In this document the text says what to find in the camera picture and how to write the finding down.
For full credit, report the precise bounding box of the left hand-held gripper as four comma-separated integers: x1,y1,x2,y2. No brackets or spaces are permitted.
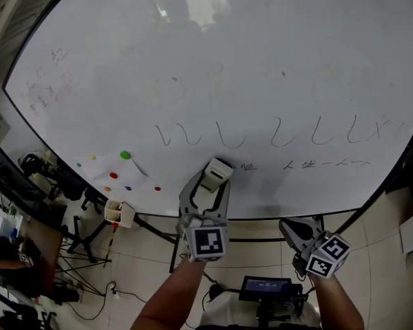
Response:
176,169,232,263

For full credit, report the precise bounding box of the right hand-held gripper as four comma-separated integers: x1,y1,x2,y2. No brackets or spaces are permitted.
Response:
278,217,352,280

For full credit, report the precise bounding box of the white whiteboard eraser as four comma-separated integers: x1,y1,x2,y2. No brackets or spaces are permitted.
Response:
199,157,234,194

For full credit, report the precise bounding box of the white whiteboard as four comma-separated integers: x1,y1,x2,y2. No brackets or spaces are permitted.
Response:
2,0,413,219

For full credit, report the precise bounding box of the person's right forearm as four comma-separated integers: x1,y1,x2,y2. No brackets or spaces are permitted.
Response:
308,272,366,330

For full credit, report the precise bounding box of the person's left forearm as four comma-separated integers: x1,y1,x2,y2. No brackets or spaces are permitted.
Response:
130,259,207,330

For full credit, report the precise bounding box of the black small monitor screen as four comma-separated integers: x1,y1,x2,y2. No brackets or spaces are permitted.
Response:
239,276,293,303

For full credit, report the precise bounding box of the white paper sheet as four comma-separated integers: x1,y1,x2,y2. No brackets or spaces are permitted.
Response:
74,155,151,190

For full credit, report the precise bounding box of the white marker holder box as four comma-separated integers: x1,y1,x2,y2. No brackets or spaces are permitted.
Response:
104,199,136,229

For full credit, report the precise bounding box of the yellow black hazard tape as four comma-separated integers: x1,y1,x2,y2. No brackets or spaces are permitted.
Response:
103,227,120,270

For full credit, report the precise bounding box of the black office chair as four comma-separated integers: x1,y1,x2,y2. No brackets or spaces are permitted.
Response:
17,151,61,199
54,163,106,215

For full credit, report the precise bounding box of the brown wooden desk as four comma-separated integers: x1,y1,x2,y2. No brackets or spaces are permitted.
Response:
22,218,65,295

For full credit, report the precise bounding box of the white storage bin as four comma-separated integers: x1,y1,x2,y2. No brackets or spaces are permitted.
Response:
0,213,25,240

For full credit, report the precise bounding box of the black computer monitor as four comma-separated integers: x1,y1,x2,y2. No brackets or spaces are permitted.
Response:
0,135,39,206

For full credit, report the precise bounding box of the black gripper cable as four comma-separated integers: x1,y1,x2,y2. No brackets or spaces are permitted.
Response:
201,269,242,312

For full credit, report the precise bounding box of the black power cable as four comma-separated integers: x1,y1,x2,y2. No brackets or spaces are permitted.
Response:
65,282,149,321

